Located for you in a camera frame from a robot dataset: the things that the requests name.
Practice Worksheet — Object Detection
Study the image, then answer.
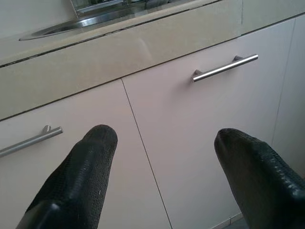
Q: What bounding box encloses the steel bar cabinet handle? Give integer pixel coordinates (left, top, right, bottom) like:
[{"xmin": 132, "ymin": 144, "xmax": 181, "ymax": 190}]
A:
[
  {"xmin": 0, "ymin": 125, "xmax": 64, "ymax": 158},
  {"xmin": 191, "ymin": 54, "xmax": 259, "ymax": 83}
]

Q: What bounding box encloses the stainless steel double sink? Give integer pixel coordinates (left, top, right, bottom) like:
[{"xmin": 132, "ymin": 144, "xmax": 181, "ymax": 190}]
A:
[{"xmin": 18, "ymin": 4, "xmax": 153, "ymax": 42}]

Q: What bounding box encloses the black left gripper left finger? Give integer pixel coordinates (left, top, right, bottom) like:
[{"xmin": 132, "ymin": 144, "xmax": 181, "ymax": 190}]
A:
[{"xmin": 15, "ymin": 124, "xmax": 119, "ymax": 229}]

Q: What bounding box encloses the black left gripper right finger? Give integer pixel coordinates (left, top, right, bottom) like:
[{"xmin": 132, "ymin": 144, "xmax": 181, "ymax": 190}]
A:
[{"xmin": 213, "ymin": 127, "xmax": 305, "ymax": 229}]

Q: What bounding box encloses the white cabinet door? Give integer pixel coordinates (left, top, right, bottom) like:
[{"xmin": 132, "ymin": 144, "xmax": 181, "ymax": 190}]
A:
[
  {"xmin": 0, "ymin": 78, "xmax": 172, "ymax": 229},
  {"xmin": 122, "ymin": 18, "xmax": 296, "ymax": 229},
  {"xmin": 278, "ymin": 14, "xmax": 305, "ymax": 179}
]

